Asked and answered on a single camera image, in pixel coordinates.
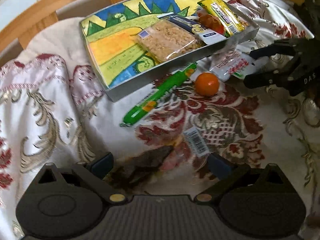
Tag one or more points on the dinosaur drawing tray liner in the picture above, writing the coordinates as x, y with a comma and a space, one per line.
109, 35

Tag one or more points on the rice cracker snack pack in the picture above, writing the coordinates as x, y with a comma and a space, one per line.
166, 41

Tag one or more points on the blue milk powder sachet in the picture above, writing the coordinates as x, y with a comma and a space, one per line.
208, 36

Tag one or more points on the yellow biscuit bar pack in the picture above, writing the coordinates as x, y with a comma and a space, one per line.
220, 9

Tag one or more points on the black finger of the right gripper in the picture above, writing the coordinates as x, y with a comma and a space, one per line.
273, 77
282, 47

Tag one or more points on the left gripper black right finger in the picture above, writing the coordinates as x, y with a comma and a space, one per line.
226, 172

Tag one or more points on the cream pillow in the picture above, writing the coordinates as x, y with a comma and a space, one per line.
63, 38

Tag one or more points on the dark dried meat snack pack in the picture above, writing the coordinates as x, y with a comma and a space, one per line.
185, 155

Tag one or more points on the orange red snack packet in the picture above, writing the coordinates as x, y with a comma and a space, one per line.
211, 22

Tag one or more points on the green sausage stick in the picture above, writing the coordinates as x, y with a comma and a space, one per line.
157, 95

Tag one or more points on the grey metal tray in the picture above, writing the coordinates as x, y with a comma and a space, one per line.
125, 88

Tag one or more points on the white green pickle packet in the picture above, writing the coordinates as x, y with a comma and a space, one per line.
236, 63

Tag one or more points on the small orange mandarin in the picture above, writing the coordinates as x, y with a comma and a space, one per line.
207, 84

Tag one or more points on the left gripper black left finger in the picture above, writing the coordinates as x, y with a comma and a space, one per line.
92, 175

